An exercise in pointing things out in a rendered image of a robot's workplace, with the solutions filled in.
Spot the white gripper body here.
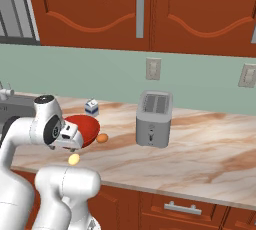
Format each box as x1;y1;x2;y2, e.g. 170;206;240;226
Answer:
52;129;84;152

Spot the red bowl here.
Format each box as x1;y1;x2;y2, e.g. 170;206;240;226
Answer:
63;114;101;149

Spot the white and blue milk carton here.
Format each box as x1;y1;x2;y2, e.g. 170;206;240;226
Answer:
84;98;100;118

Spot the grey sink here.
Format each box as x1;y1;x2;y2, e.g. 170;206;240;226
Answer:
0;93;38;132

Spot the pale yellow egg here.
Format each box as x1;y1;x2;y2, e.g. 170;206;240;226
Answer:
67;153;81;166

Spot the brown egg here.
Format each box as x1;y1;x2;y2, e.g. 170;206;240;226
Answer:
96;133;109;144

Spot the red-brown base cupboard door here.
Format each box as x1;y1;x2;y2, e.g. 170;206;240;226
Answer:
85;184;142;230

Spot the silver tap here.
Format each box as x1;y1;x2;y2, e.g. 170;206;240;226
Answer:
0;81;15;98

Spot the grey toaster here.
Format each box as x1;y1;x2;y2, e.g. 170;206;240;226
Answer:
135;89;174;149

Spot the red-brown drawer front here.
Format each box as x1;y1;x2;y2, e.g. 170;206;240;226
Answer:
222;206;256;230
139;191;232;230

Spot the grey wall socket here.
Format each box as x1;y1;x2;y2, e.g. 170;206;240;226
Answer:
237;62;256;89
145;57;162;81

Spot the grey drawer handle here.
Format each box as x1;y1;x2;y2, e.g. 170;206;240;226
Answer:
163;200;203;216

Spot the red-brown wall cupboard door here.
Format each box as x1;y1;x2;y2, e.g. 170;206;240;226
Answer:
149;0;256;58
25;0;152;52

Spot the grey window frame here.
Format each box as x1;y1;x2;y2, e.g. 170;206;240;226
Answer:
0;0;41;46

